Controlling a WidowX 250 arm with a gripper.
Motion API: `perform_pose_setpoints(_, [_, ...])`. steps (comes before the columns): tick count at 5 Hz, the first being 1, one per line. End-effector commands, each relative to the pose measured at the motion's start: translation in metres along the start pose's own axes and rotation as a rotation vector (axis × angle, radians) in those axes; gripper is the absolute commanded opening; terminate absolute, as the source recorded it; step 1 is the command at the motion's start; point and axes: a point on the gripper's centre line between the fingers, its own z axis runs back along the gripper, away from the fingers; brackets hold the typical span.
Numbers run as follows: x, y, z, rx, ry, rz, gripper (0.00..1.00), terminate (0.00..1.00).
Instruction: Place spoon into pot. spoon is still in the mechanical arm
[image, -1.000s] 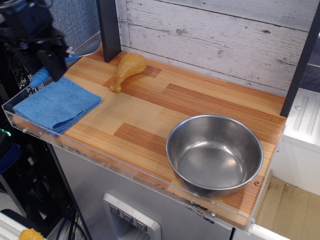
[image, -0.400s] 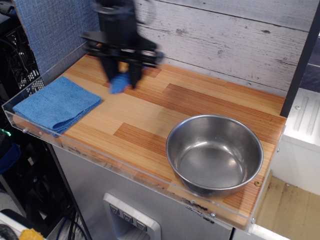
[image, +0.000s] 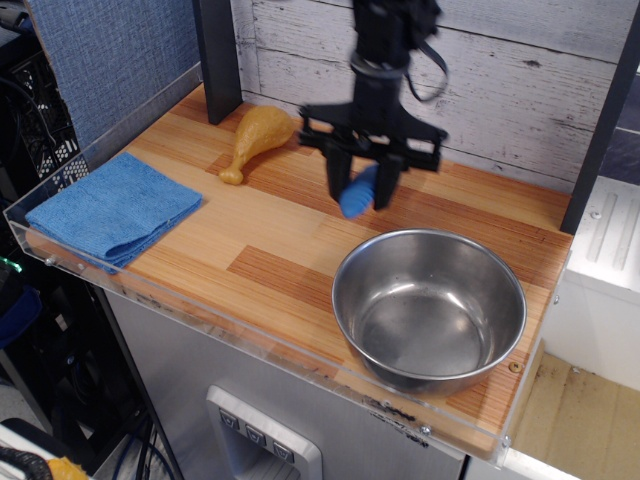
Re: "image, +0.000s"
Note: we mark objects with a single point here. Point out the dark grey left post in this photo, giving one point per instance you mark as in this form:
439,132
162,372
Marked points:
218,55

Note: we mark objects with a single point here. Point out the yellow object bottom left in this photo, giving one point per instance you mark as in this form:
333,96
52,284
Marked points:
65,469

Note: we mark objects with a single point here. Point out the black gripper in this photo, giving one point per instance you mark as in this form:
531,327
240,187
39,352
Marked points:
373,125

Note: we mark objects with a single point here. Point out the blue folded cloth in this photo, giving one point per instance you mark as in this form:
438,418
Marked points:
115,213

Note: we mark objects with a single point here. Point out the dark grey right post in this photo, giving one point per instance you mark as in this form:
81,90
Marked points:
608,119

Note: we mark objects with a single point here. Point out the silver toy fridge cabinet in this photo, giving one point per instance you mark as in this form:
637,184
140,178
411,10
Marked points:
177,364

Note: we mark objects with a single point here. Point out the blue handled metal spoon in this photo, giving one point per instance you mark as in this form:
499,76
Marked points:
359,194

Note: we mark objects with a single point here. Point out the stainless steel pot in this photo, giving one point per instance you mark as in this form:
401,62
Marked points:
427,310

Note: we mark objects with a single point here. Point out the dark grey post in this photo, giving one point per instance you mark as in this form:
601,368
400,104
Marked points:
608,119
218,55

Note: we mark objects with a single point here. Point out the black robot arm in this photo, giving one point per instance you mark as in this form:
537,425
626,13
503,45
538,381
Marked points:
387,33

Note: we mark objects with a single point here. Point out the yellow toy chicken drumstick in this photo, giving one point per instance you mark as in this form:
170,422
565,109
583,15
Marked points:
262,128

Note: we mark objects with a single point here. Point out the clear acrylic table guard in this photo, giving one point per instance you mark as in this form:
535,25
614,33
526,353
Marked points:
252,268

